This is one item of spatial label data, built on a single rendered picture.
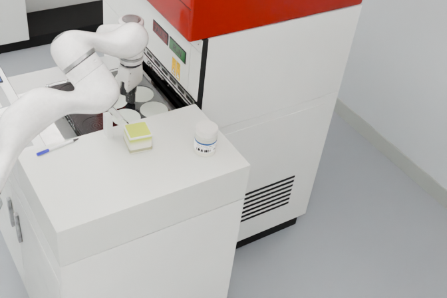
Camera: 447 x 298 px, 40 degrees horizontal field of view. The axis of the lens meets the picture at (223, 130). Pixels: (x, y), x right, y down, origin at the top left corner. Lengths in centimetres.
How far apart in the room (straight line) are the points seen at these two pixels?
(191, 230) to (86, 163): 40
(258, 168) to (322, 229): 69
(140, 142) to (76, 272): 42
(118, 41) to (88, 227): 51
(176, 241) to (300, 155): 91
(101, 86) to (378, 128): 232
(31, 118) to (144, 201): 42
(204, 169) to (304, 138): 85
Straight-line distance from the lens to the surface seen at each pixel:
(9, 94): 219
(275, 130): 246
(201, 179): 183
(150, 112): 218
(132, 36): 165
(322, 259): 299
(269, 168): 260
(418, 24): 328
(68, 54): 160
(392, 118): 355
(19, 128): 155
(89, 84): 160
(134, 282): 202
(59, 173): 185
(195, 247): 205
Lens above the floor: 223
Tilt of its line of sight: 39 degrees down
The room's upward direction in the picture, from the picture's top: 8 degrees clockwise
